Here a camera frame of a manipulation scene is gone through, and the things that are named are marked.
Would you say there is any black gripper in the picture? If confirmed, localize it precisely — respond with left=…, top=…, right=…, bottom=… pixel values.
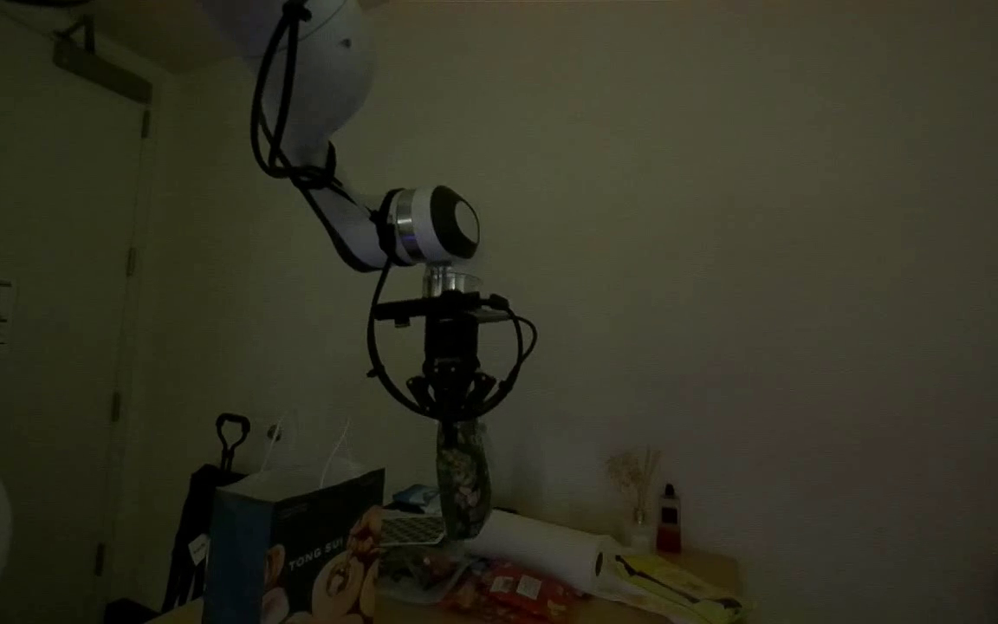
left=409, top=294, right=498, bottom=423

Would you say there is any green snack sachet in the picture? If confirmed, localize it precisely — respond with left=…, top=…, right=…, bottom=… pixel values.
left=437, top=420, right=492, bottom=536

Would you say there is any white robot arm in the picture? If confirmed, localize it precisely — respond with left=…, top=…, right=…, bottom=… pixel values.
left=202, top=0, right=512, bottom=423

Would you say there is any red snack packet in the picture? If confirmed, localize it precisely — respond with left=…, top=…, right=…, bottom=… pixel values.
left=445, top=561, right=578, bottom=624

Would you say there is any white paper roll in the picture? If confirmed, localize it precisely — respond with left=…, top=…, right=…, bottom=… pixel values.
left=467, top=510, right=606, bottom=594

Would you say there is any small red bottle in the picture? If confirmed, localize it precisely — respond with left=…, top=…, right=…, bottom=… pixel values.
left=656, top=482, right=682, bottom=555

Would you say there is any yellow paper sheet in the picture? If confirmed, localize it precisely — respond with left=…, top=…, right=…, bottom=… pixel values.
left=599, top=550, right=746, bottom=624

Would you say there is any white door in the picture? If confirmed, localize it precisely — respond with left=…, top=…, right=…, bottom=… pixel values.
left=0, top=16, right=146, bottom=624

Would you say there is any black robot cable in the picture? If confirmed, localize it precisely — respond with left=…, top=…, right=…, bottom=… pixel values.
left=247, top=0, right=354, bottom=201

